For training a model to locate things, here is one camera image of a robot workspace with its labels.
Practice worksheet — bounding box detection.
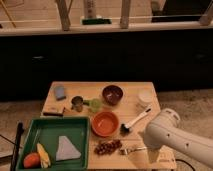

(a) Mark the silver fork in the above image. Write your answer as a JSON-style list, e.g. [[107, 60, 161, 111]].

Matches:
[[119, 147, 147, 155]]

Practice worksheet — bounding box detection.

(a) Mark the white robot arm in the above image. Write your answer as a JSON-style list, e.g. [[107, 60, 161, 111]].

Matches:
[[142, 108, 213, 169]]

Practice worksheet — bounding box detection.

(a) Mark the orange bowl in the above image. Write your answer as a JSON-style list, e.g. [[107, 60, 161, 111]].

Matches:
[[91, 111, 119, 137]]

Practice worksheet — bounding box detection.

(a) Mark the purple bowl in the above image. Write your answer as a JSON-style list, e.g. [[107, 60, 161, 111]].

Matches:
[[102, 85, 123, 106]]

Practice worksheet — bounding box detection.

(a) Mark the bunch of brown grapes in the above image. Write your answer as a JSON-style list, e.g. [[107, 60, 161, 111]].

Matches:
[[94, 139, 122, 155]]

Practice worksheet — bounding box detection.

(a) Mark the white cup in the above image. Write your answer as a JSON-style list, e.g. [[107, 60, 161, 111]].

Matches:
[[138, 90, 152, 108]]

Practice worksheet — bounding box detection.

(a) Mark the green measuring cup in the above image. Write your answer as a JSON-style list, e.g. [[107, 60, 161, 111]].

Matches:
[[83, 99, 102, 113]]

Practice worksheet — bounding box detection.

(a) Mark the grey cloth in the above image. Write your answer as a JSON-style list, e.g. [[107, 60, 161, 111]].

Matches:
[[56, 136, 81, 161]]

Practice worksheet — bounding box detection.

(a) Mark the green plastic tray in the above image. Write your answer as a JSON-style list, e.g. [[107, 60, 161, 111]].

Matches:
[[16, 117, 90, 171]]

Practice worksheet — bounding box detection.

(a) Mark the metal cup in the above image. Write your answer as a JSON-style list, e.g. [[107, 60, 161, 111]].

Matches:
[[71, 96, 83, 112]]

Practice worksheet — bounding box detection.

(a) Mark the brown wooden block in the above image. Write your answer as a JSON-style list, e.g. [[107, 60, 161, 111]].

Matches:
[[43, 107, 64, 117]]

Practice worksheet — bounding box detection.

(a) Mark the yellow corn cob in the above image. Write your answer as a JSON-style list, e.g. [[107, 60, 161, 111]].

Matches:
[[37, 143, 51, 168]]

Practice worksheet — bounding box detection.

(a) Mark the orange tomato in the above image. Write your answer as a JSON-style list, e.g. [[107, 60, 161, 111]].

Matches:
[[23, 152, 40, 168]]

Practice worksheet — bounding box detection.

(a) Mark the black pole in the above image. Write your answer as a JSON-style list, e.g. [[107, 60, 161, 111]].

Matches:
[[10, 122, 24, 171]]

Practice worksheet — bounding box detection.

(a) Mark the green box on shelf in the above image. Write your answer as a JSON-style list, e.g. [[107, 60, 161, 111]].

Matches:
[[82, 18, 112, 25]]

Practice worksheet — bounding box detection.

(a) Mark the black cable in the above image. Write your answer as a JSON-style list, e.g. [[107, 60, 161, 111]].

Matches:
[[175, 158, 198, 171]]

